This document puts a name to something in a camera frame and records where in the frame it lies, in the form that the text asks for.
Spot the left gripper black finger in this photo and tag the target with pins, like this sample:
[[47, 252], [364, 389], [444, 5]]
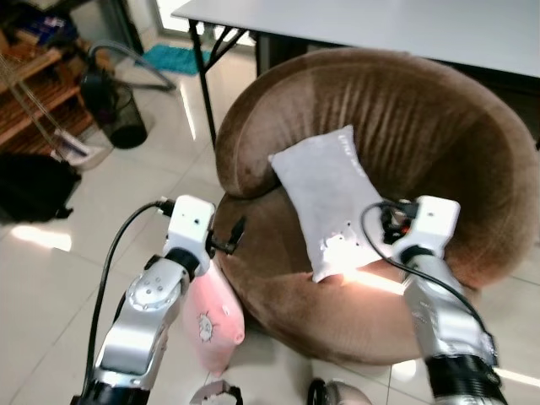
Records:
[[239, 229]]

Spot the pink cartoon pillow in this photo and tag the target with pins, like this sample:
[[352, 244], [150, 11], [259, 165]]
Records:
[[213, 316]]

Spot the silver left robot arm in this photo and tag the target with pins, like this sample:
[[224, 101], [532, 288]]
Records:
[[143, 312]]

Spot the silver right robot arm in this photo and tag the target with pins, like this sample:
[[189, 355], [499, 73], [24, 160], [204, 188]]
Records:
[[443, 312]]

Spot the grey printed pillow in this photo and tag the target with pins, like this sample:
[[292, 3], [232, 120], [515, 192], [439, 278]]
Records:
[[325, 190]]

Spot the brown round velvet sofa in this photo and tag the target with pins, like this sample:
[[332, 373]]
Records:
[[422, 126]]

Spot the teal floor mat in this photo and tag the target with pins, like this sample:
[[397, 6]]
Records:
[[173, 59]]

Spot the robot left leg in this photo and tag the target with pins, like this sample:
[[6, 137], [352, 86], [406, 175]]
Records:
[[218, 394]]

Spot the robot leg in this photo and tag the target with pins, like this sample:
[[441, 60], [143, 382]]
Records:
[[218, 394], [339, 393]]

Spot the white dustpan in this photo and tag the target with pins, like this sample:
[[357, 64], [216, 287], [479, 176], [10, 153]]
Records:
[[83, 154]]

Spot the black mesh waste bin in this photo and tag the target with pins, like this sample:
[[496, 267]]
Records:
[[118, 110]]

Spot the robot right leg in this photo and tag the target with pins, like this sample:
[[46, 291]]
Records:
[[339, 393]]

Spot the white table with black legs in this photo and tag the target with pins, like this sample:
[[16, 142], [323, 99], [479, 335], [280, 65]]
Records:
[[380, 29]]

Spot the black bag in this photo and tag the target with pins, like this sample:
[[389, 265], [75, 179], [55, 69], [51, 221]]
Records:
[[34, 187]]

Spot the wooden slatted rack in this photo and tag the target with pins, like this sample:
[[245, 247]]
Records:
[[34, 101]]

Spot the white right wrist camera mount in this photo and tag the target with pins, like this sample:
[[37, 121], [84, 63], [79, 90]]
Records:
[[432, 224]]

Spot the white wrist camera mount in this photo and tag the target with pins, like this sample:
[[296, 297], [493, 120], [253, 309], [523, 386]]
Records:
[[189, 226], [432, 224]]

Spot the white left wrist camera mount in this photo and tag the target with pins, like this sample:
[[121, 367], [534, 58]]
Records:
[[189, 226]]

